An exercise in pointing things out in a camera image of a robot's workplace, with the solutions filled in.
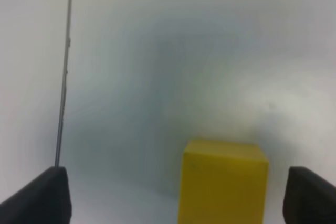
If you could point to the yellow wooden cube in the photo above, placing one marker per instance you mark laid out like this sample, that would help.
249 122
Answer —
222 182

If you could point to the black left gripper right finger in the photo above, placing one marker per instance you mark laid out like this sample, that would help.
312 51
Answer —
308 198

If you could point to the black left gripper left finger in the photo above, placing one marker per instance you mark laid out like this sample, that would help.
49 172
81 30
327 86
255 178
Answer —
46 199

